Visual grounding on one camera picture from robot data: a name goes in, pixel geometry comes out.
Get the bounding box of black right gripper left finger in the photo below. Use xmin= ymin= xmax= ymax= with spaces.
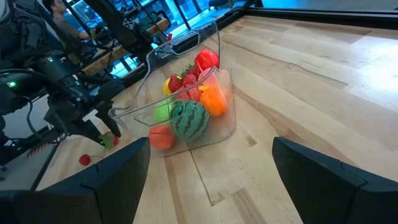
xmin=0 ymin=136 xmax=152 ymax=224

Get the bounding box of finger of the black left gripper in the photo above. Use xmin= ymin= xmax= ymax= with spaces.
xmin=95 ymin=100 xmax=123 ymax=138
xmin=65 ymin=119 xmax=106 ymax=146

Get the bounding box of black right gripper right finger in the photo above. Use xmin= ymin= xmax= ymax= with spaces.
xmin=272 ymin=136 xmax=398 ymax=224

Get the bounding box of small strawberry with leaf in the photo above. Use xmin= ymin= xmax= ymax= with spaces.
xmin=98 ymin=131 xmax=119 ymax=150

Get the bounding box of green toy apple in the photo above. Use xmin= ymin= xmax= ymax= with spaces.
xmin=154 ymin=104 xmax=175 ymax=124

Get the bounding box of red-orange round toy fruit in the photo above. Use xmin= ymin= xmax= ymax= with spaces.
xmin=148 ymin=124 xmax=177 ymax=151

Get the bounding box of small red toy strawberry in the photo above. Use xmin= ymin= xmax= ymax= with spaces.
xmin=167 ymin=74 xmax=182 ymax=93

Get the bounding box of striped toy watermelon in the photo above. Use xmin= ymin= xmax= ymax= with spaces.
xmin=170 ymin=100 xmax=211 ymax=143

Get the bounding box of large red toy strawberry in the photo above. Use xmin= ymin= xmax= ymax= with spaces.
xmin=181 ymin=63 xmax=198 ymax=88

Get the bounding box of orange toy fruit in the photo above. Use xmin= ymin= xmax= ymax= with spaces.
xmin=200 ymin=86 xmax=228 ymax=118

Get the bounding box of pale toy peach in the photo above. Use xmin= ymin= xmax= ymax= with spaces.
xmin=198 ymin=67 xmax=233 ymax=94

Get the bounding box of clear plastic container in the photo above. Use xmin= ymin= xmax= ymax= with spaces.
xmin=108 ymin=20 xmax=237 ymax=156

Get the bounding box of glossy red toy apple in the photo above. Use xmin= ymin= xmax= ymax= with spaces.
xmin=194 ymin=49 xmax=220 ymax=73

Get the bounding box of red toy cherry with stem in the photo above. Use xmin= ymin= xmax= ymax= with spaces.
xmin=78 ymin=154 xmax=103 ymax=167

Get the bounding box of wooden background table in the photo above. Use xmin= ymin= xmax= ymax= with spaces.
xmin=82 ymin=17 xmax=172 ymax=75

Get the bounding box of person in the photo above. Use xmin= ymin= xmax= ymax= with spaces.
xmin=42 ymin=0 xmax=93 ymax=41

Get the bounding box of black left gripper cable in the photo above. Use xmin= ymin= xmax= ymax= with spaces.
xmin=24 ymin=95 xmax=69 ymax=144

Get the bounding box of black background frame strut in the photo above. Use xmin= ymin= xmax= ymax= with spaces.
xmin=83 ymin=0 xmax=155 ymax=62

